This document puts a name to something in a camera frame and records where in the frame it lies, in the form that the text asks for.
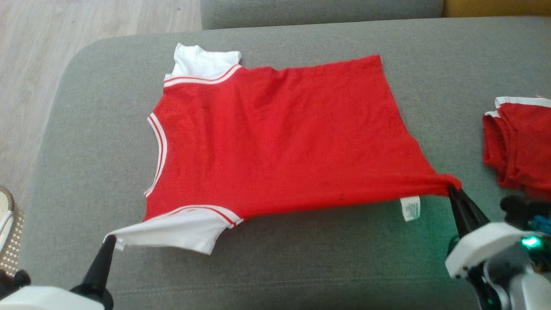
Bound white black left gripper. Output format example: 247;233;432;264
0;235;118;310

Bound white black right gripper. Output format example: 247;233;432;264
445;186;536;278

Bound red shorts with white stripes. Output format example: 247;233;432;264
482;96;551;201

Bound red shirt with white sleeves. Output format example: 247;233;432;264
103;43;462;255

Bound beige woven laundry basket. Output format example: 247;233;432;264
0;185;24;276

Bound grey fabric sofa seat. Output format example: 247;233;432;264
19;16;551;310

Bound yellow cushion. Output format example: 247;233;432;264
443;0;551;18

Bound grey sofa back cushion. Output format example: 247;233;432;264
200;0;444;30

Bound black cable with blue connector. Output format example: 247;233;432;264
529;215;551;236

